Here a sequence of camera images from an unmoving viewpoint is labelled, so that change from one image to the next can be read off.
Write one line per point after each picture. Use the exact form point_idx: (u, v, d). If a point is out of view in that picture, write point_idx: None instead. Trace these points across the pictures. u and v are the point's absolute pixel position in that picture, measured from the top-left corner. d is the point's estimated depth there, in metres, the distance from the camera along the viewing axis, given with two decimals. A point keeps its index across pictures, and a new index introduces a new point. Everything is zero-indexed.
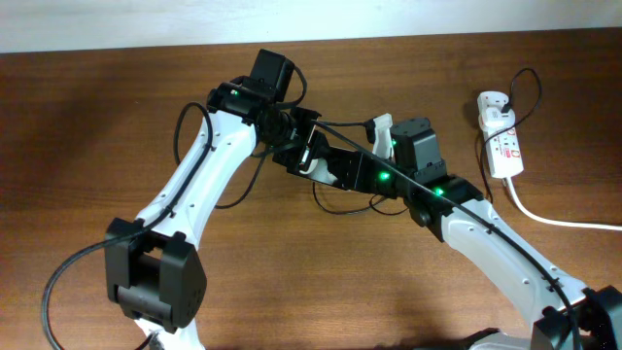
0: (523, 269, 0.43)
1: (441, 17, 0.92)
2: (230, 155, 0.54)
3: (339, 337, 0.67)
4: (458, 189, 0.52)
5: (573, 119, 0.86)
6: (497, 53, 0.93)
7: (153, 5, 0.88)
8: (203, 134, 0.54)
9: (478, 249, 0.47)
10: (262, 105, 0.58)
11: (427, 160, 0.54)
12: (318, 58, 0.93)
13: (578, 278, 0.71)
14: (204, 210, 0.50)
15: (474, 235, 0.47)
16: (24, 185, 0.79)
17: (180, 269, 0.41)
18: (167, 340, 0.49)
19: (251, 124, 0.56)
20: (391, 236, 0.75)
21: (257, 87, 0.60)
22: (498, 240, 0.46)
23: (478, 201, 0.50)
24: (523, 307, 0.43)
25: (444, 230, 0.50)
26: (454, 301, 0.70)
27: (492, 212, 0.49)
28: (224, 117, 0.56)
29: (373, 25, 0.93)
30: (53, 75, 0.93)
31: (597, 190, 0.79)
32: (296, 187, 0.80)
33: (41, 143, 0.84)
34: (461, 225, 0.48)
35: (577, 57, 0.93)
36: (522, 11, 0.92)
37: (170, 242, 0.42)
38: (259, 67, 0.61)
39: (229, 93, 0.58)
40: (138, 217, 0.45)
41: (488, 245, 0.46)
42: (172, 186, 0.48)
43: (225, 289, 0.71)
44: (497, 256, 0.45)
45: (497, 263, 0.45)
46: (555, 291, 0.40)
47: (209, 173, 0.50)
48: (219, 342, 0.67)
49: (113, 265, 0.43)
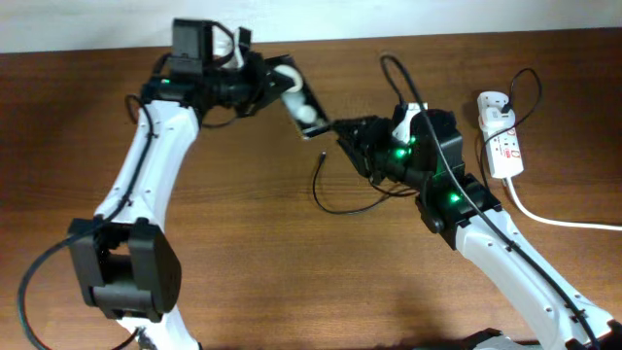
0: (546, 297, 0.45)
1: (438, 18, 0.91)
2: (174, 139, 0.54)
3: (339, 337, 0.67)
4: (476, 192, 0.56)
5: (573, 119, 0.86)
6: (497, 53, 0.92)
7: (152, 5, 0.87)
8: (144, 125, 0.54)
9: (496, 265, 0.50)
10: (195, 87, 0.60)
11: (449, 165, 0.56)
12: (319, 57, 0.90)
13: (581, 278, 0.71)
14: (161, 193, 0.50)
15: (494, 251, 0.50)
16: (19, 185, 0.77)
17: (150, 251, 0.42)
18: (155, 334, 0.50)
19: (189, 107, 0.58)
20: (390, 236, 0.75)
21: (184, 65, 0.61)
22: (517, 258, 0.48)
23: (498, 212, 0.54)
24: (541, 333, 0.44)
25: (459, 240, 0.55)
26: (455, 301, 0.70)
27: (512, 228, 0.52)
28: (160, 104, 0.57)
29: (374, 25, 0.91)
30: (48, 71, 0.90)
31: (597, 189, 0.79)
32: (296, 186, 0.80)
33: (35, 143, 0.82)
34: (479, 239, 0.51)
35: (576, 58, 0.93)
36: (519, 12, 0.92)
37: (137, 227, 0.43)
38: (178, 43, 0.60)
39: (160, 83, 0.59)
40: (97, 213, 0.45)
41: (507, 262, 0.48)
42: (125, 178, 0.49)
43: (225, 288, 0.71)
44: (516, 275, 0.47)
45: (516, 284, 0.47)
46: (578, 322, 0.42)
47: (159, 156, 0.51)
48: (218, 343, 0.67)
49: (83, 266, 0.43)
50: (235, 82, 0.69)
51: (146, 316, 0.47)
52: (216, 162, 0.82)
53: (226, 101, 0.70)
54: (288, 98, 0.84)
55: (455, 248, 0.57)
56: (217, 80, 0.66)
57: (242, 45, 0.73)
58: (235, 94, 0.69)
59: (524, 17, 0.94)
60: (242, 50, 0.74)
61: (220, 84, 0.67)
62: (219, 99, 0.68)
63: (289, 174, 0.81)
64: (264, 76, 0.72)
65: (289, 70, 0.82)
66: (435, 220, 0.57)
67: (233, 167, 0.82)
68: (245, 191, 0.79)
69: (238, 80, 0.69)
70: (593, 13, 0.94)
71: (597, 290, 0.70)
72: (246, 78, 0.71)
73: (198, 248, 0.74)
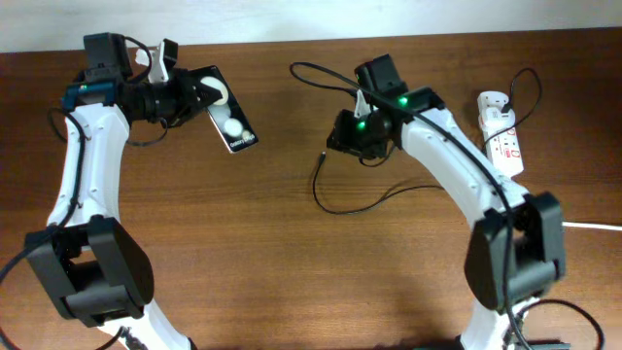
0: (473, 175, 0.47)
1: (444, 17, 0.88)
2: (111, 135, 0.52)
3: (339, 337, 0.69)
4: (420, 95, 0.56)
5: (574, 121, 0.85)
6: (501, 52, 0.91)
7: (153, 5, 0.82)
8: (72, 132, 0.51)
9: (432, 156, 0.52)
10: (117, 85, 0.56)
11: (387, 82, 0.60)
12: (318, 58, 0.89)
13: (575, 279, 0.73)
14: (109, 189, 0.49)
15: (431, 142, 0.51)
16: (27, 187, 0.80)
17: (112, 243, 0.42)
18: (141, 333, 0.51)
19: (114, 104, 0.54)
20: (391, 235, 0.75)
21: (103, 74, 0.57)
22: (452, 146, 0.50)
23: (438, 110, 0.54)
24: (467, 208, 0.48)
25: (405, 137, 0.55)
26: (454, 301, 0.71)
27: (450, 122, 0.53)
28: (86, 108, 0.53)
29: (376, 24, 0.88)
30: (42, 73, 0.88)
31: (597, 190, 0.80)
32: (296, 186, 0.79)
33: (38, 145, 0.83)
34: (420, 132, 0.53)
35: (584, 57, 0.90)
36: (532, 11, 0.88)
37: (91, 225, 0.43)
38: (91, 54, 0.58)
39: (77, 90, 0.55)
40: (50, 222, 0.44)
41: (440, 151, 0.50)
42: (69, 182, 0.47)
43: (225, 288, 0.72)
44: (448, 160, 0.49)
45: (449, 168, 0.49)
46: (497, 193, 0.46)
47: (104, 153, 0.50)
48: (219, 342, 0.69)
49: (45, 278, 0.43)
50: (158, 94, 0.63)
51: (125, 314, 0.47)
52: (214, 160, 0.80)
53: (155, 118, 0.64)
54: (215, 112, 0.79)
55: (402, 150, 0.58)
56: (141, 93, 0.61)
57: (168, 57, 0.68)
58: (162, 111, 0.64)
59: (534, 17, 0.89)
60: (167, 63, 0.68)
61: (143, 98, 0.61)
62: (146, 116, 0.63)
63: (289, 173, 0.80)
64: (190, 92, 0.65)
65: (217, 82, 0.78)
66: (383, 121, 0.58)
67: (231, 166, 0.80)
68: (244, 190, 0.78)
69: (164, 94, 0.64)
70: (606, 14, 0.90)
71: (590, 289, 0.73)
72: (172, 92, 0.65)
73: (199, 248, 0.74)
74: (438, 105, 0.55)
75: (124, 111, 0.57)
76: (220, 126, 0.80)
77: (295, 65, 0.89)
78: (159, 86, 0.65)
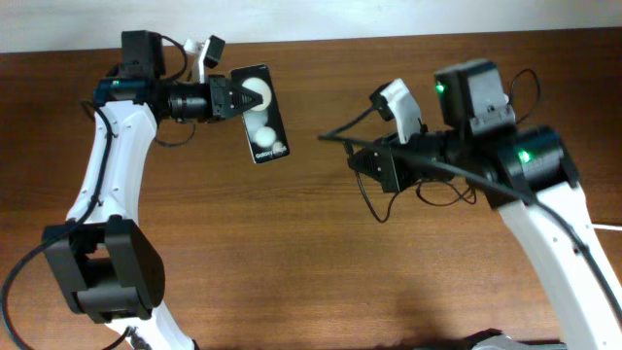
0: (607, 331, 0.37)
1: (445, 17, 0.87)
2: (137, 135, 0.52)
3: (339, 337, 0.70)
4: (538, 143, 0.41)
5: (575, 121, 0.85)
6: (501, 52, 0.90)
7: (152, 5, 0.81)
8: (100, 127, 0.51)
9: (555, 270, 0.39)
10: (149, 83, 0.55)
11: (487, 105, 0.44)
12: (318, 59, 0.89)
13: None
14: (130, 191, 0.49)
15: (556, 251, 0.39)
16: (27, 188, 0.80)
17: (127, 244, 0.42)
18: (147, 334, 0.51)
19: (144, 104, 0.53)
20: (390, 236, 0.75)
21: (135, 70, 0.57)
22: (584, 269, 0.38)
23: (573, 190, 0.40)
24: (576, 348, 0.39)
25: (517, 214, 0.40)
26: (454, 301, 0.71)
27: (587, 225, 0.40)
28: (116, 105, 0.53)
29: (375, 25, 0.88)
30: (42, 74, 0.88)
31: (597, 191, 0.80)
32: (296, 185, 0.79)
33: (37, 145, 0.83)
34: (540, 223, 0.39)
35: (585, 58, 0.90)
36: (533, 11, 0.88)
37: (111, 224, 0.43)
38: (126, 49, 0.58)
39: (109, 85, 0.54)
40: (69, 217, 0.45)
41: (570, 270, 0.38)
42: (91, 179, 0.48)
43: (226, 289, 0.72)
44: (577, 297, 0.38)
45: (574, 303, 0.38)
46: None
47: (125, 153, 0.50)
48: (220, 342, 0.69)
49: (61, 274, 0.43)
50: (188, 95, 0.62)
51: (136, 315, 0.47)
52: (214, 160, 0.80)
53: (182, 118, 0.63)
54: (250, 117, 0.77)
55: (494, 208, 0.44)
56: (168, 94, 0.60)
57: (210, 56, 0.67)
58: (190, 113, 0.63)
59: (535, 17, 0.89)
60: (208, 62, 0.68)
61: (171, 97, 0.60)
62: (172, 115, 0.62)
63: (289, 173, 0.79)
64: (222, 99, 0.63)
65: (259, 85, 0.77)
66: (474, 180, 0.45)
67: (231, 167, 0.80)
68: (245, 190, 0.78)
69: (197, 97, 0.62)
70: (605, 14, 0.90)
71: None
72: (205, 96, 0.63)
73: (199, 249, 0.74)
74: (567, 176, 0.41)
75: (153, 109, 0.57)
76: (250, 131, 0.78)
77: (295, 65, 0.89)
78: (194, 85, 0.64)
